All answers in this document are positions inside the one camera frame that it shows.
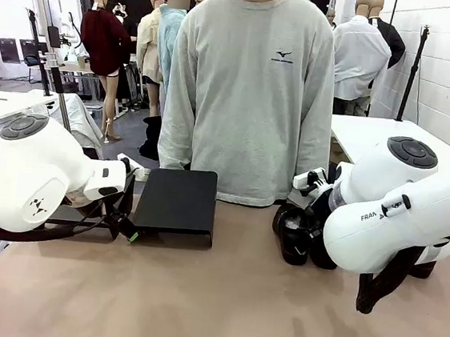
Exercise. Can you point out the black light stand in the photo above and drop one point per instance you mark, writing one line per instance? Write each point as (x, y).
(39, 56)

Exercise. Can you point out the mannequin in maroon sweater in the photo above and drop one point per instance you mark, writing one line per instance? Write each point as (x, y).
(101, 43)

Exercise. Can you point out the mannequin in white shirt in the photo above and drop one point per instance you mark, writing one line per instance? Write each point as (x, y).
(357, 57)

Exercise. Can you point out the wide black shoe stand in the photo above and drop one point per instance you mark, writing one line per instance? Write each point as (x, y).
(177, 203)

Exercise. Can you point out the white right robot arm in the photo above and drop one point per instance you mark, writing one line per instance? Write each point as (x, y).
(383, 229)

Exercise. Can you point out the person's left forearm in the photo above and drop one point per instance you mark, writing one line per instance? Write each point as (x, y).
(313, 153)

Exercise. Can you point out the black tall boots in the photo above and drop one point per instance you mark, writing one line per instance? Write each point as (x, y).
(152, 136)

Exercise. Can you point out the person's right forearm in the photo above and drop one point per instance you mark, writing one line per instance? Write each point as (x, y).
(175, 139)

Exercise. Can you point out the low black shoe stand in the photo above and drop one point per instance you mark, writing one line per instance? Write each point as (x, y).
(66, 220)

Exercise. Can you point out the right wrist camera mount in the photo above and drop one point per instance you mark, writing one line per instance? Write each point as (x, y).
(308, 179)

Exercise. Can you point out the person in grey sweatshirt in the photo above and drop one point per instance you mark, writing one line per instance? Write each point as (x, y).
(248, 98)

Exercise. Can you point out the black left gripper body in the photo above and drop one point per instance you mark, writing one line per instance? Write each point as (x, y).
(128, 190)

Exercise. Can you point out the mannequin in cream jacket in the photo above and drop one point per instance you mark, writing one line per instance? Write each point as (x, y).
(147, 47)

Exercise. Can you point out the black office chair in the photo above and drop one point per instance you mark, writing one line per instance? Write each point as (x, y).
(9, 50)
(30, 51)

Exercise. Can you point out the silver and black pole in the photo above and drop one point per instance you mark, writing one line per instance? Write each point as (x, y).
(57, 78)

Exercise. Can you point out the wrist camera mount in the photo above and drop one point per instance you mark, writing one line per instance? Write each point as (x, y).
(308, 179)
(134, 167)

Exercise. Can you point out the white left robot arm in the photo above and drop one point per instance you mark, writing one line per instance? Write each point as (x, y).
(28, 164)

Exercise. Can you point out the white plastic sheet cover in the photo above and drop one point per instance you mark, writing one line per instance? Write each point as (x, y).
(81, 121)

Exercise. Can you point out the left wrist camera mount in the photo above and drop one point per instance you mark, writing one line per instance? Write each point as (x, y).
(134, 167)

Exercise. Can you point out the thin black pole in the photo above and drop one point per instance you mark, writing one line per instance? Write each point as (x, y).
(393, 11)

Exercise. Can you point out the mannequin in black jacket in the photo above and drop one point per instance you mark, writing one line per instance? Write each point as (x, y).
(395, 43)

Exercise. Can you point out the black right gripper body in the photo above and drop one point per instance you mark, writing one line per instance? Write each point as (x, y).
(317, 212)

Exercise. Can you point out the black tripod stand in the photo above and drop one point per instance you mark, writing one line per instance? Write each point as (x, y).
(412, 75)

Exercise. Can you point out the mannequin in light blue top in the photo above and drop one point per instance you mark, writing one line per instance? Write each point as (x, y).
(168, 42)

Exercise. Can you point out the large white table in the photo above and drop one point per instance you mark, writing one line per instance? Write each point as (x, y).
(373, 136)

